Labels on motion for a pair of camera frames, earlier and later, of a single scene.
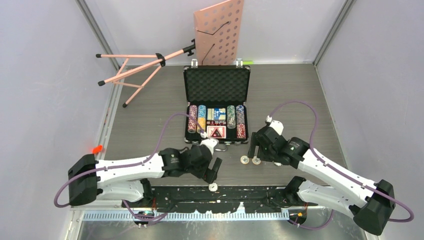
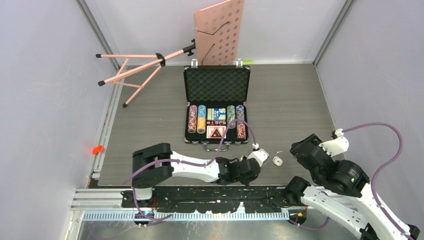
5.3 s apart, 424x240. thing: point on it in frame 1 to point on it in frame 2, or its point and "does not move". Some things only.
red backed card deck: [216, 132] does not move
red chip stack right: [241, 131] does not move
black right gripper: [262, 156] to [313, 138]
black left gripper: [210, 174] to [246, 182]
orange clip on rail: [97, 149] does not move
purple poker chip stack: [193, 111] does not move
